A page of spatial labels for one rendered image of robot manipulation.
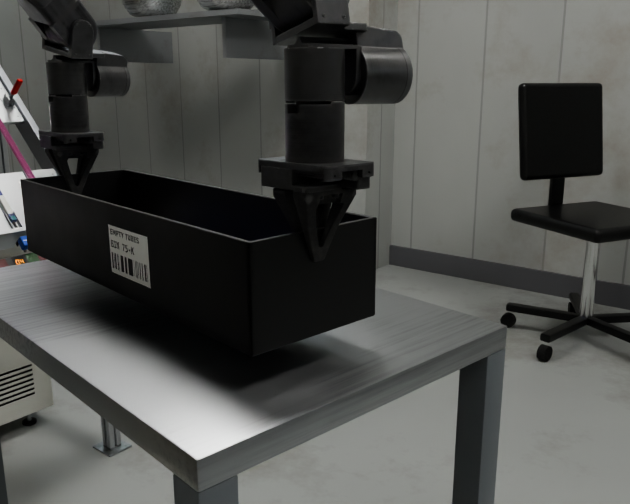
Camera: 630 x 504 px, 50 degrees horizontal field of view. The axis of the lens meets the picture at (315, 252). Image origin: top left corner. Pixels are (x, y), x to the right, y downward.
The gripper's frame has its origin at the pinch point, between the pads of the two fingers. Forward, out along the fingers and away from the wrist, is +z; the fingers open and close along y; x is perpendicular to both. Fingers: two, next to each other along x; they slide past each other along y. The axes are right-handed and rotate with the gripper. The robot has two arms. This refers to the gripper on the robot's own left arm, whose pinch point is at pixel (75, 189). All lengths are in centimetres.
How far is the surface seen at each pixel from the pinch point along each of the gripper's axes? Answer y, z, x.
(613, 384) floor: -11, 91, -194
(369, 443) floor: 22, 92, -97
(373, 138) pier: 156, 13, -240
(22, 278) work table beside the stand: -2.2, 12.4, 10.2
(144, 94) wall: 385, -6, -225
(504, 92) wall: 94, -13, -273
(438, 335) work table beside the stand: -60, 12, -17
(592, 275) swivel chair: 16, 61, -227
